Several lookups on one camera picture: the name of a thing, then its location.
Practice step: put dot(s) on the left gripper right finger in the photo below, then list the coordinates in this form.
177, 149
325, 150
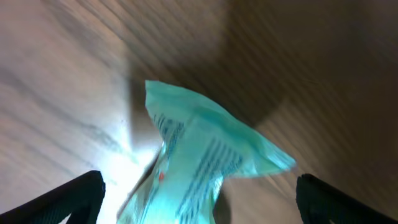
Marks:
321, 203

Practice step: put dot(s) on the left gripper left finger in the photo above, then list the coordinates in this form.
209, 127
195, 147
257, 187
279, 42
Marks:
78, 201

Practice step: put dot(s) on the teal white sachet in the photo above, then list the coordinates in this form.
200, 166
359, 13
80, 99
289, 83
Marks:
203, 145

